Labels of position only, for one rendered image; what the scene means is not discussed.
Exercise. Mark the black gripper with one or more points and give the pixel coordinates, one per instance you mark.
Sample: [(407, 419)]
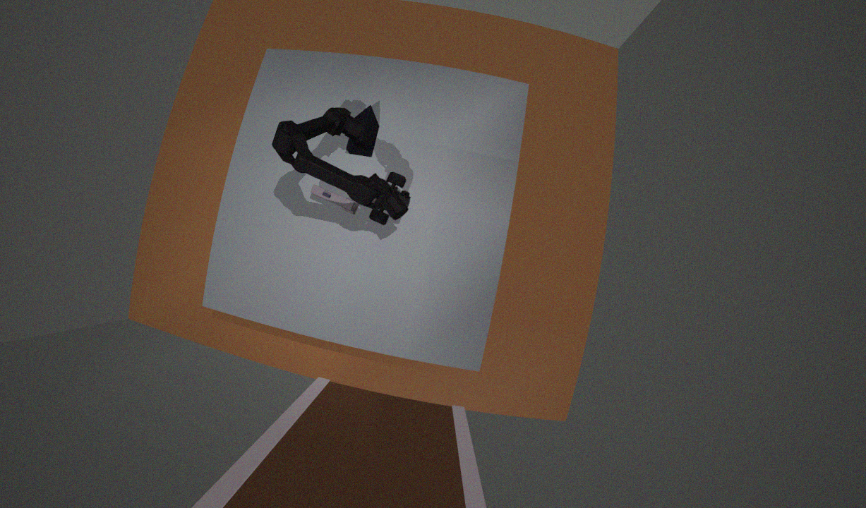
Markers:
[(378, 215)]

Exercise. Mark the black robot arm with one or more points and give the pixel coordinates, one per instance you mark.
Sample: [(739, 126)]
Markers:
[(291, 137)]

